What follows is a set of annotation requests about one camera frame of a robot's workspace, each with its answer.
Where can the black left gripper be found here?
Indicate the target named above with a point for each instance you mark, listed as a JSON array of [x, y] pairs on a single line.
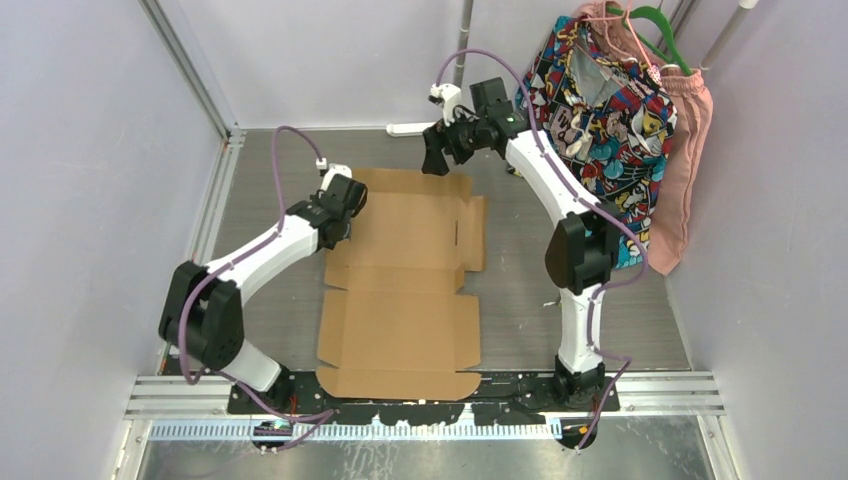
[[316, 197]]

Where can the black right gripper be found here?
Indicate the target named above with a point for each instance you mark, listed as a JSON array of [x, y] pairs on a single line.
[[439, 139]]

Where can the brown cardboard box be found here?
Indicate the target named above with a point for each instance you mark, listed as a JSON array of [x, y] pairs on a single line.
[[396, 324]]

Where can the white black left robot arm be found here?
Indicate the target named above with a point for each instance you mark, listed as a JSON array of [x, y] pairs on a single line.
[[203, 312]]

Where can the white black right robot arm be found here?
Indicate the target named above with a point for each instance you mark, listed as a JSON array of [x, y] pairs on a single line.
[[583, 248]]

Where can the white rack stand with pole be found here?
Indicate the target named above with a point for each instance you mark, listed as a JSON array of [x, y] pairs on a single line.
[[400, 130]]

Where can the colourful cartoon print garment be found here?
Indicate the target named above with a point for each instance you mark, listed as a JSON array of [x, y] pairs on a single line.
[[610, 124]]

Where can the pink clothes hanger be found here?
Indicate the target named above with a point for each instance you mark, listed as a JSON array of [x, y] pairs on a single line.
[[609, 22]]

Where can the pink garment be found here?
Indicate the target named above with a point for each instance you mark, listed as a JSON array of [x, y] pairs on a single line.
[[669, 231]]

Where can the white slanted rack pole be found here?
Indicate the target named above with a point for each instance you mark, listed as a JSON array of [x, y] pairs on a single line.
[[732, 25]]

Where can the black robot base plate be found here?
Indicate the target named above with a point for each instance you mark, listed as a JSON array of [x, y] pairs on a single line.
[[503, 398]]

